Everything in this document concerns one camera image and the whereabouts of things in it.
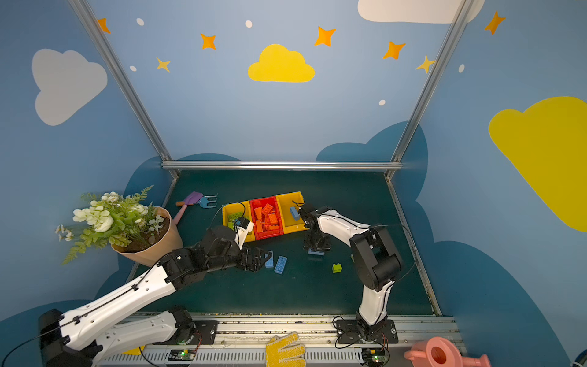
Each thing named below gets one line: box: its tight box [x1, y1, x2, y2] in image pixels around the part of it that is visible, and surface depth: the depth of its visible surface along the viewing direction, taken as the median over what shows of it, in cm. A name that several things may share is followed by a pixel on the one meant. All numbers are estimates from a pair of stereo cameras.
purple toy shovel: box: [172, 191, 204, 225], surface depth 109 cm
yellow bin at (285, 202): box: [275, 191, 311, 235], surface depth 106 cm
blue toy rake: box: [199, 195, 218, 209], surface depth 112 cm
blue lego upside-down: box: [273, 255, 288, 275], surface depth 91 cm
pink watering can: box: [403, 336, 492, 367], surface depth 63 cm
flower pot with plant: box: [55, 184, 183, 267], surface depth 72 cm
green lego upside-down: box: [227, 211, 244, 222], surface depth 103 cm
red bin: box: [249, 195, 285, 241], surface depth 102 cm
